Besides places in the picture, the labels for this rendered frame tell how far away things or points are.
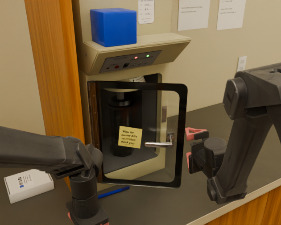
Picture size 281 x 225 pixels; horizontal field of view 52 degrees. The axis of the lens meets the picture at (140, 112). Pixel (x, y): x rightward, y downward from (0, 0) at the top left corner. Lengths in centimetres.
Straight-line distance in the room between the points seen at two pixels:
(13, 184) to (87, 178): 61
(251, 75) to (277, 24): 179
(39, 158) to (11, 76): 85
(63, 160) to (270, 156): 109
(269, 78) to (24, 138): 37
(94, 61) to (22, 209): 60
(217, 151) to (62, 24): 50
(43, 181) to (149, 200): 41
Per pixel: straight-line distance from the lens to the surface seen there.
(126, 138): 98
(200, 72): 179
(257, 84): 42
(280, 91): 38
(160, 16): 101
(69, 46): 79
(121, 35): 82
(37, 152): 51
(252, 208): 136
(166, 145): 92
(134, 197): 112
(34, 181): 120
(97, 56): 81
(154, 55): 93
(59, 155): 55
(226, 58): 191
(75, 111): 85
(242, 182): 70
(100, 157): 71
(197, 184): 120
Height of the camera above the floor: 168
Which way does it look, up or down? 25 degrees down
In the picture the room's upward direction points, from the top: straight up
